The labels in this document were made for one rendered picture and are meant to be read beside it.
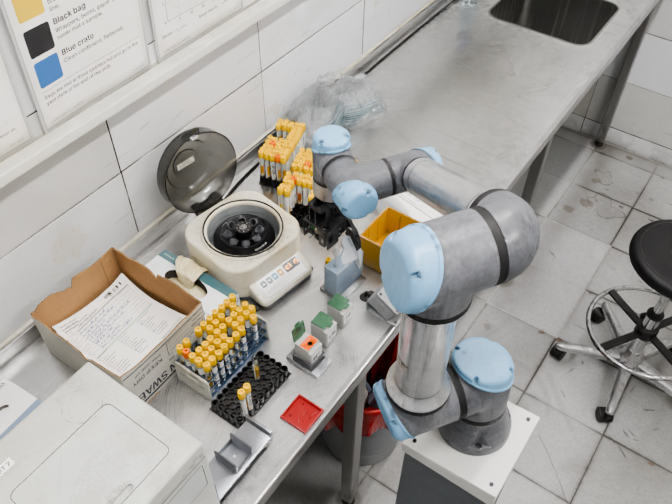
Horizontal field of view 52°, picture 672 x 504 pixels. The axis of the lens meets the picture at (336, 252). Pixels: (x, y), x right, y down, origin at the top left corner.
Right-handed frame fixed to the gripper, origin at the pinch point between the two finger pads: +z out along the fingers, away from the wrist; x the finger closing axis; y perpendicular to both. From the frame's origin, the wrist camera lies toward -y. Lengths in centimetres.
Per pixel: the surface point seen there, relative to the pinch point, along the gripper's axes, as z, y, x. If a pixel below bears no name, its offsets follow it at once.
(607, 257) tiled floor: 102, -147, 32
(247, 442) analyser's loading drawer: 11.2, 44.1, 13.8
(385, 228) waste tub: 12.6, -23.8, -2.6
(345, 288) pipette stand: 13.4, -1.5, 2.1
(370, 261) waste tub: 12.5, -11.8, 1.7
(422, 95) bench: 15, -83, -32
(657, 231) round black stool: 37, -100, 50
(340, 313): 9.5, 7.6, 7.9
